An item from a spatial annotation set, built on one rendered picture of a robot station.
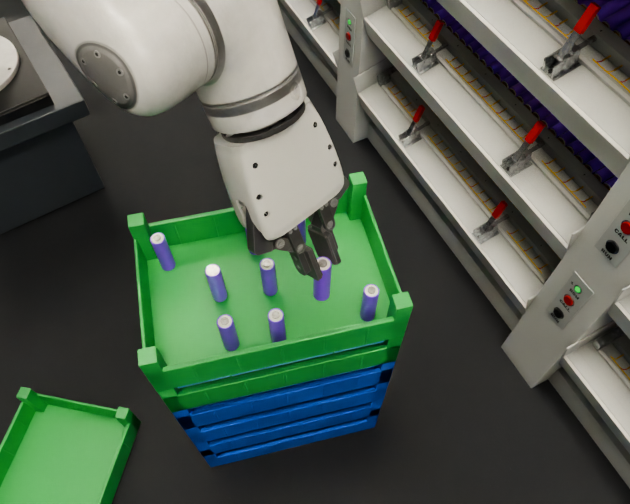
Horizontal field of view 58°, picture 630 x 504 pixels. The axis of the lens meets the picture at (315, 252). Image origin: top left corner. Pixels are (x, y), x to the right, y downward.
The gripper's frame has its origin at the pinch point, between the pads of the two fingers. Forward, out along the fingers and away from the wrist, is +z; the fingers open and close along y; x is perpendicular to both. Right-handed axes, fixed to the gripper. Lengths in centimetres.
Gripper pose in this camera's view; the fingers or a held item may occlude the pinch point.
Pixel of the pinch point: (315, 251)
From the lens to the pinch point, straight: 56.5
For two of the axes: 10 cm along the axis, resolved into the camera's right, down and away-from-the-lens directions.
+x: 6.2, 3.2, -7.1
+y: -7.3, 5.8, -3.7
